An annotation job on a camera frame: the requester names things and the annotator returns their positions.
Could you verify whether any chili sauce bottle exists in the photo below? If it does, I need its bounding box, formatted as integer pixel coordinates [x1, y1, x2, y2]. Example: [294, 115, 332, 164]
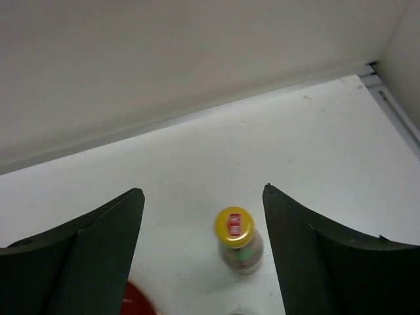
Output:
[214, 207, 264, 274]

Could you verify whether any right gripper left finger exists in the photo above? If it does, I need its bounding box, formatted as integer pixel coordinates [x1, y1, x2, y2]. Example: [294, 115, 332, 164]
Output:
[1, 188, 145, 314]

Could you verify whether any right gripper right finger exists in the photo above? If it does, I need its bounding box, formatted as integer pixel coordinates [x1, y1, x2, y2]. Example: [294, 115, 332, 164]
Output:
[262, 184, 419, 314]

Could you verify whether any red round tray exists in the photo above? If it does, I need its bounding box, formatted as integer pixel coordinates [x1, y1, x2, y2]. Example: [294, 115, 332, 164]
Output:
[119, 282, 159, 315]

